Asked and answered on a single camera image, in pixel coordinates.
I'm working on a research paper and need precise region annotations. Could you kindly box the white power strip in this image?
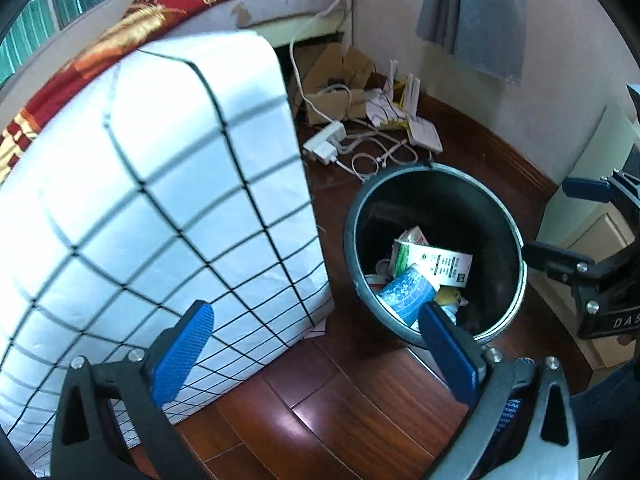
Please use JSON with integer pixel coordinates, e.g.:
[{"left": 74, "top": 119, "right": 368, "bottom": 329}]
[{"left": 303, "top": 122, "right": 346, "bottom": 165}]

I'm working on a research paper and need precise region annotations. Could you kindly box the yellow banana peel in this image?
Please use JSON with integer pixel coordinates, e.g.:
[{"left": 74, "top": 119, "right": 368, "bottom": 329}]
[{"left": 435, "top": 286, "right": 469, "bottom": 324}]

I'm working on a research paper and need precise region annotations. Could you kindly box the white checkered tablecloth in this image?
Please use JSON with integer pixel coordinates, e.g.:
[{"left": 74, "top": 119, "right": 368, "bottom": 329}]
[{"left": 1, "top": 32, "right": 334, "bottom": 476}]

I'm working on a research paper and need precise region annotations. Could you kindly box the brown cardboard box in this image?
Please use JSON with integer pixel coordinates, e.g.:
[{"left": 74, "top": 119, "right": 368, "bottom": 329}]
[{"left": 302, "top": 42, "right": 373, "bottom": 126}]

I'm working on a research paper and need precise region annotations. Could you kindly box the bed with white frame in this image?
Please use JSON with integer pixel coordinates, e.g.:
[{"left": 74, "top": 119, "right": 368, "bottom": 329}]
[{"left": 1, "top": 0, "right": 332, "bottom": 126}]

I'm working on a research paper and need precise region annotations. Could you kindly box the black round trash bin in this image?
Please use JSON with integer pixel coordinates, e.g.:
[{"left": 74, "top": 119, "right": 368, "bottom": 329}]
[{"left": 343, "top": 162, "right": 527, "bottom": 347}]

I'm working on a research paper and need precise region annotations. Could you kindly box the grey hanging cloth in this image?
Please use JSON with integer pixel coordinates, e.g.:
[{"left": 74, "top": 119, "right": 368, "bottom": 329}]
[{"left": 416, "top": 0, "right": 527, "bottom": 84}]

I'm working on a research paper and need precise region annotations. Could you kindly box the blue patterned paper cup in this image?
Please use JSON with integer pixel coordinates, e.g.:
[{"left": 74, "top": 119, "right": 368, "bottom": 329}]
[{"left": 376, "top": 263, "right": 440, "bottom": 327}]

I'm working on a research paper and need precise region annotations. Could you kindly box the green white milk carton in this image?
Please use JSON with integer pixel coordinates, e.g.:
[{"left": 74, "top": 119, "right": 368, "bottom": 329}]
[{"left": 388, "top": 226, "right": 473, "bottom": 288}]

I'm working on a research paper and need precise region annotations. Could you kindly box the red yellow patterned blanket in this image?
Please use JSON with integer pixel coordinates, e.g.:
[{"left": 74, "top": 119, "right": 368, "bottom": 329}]
[{"left": 1, "top": 0, "right": 230, "bottom": 179}]

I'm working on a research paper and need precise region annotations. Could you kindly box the white wifi router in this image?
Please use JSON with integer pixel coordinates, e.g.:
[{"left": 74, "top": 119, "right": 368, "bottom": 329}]
[{"left": 383, "top": 60, "right": 444, "bottom": 155}]

